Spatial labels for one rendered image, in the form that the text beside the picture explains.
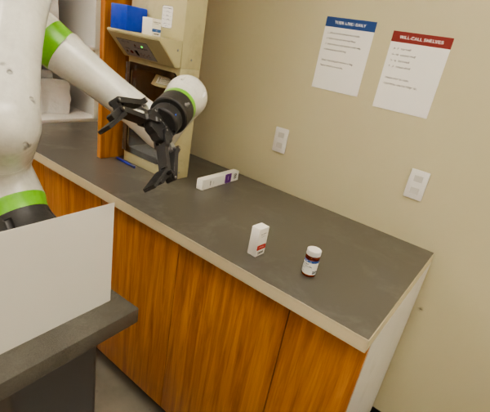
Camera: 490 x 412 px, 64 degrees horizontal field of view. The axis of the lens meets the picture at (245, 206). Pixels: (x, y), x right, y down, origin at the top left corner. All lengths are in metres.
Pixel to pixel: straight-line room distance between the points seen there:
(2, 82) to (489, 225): 1.49
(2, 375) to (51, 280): 0.18
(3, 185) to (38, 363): 0.34
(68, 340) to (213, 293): 0.56
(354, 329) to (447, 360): 0.86
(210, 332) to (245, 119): 1.04
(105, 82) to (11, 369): 0.68
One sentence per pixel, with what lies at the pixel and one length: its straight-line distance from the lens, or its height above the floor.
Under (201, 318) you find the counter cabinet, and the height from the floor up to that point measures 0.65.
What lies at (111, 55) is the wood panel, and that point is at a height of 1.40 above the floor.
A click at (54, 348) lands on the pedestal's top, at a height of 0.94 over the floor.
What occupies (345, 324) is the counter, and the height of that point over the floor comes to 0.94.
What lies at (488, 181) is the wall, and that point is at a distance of 1.60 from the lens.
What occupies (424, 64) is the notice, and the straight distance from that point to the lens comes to 1.62.
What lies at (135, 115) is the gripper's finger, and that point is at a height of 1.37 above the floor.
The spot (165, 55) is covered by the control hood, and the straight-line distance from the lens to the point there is 1.60.
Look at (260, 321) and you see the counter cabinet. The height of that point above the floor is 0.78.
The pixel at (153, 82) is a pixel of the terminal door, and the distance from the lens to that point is 1.74.
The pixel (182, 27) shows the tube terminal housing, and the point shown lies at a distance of 1.64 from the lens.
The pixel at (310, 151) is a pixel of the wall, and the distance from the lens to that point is 1.78.
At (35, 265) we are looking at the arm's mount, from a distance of 0.82.
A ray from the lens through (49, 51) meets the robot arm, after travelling 1.13.
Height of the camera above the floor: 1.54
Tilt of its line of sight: 22 degrees down
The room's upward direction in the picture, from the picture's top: 10 degrees clockwise
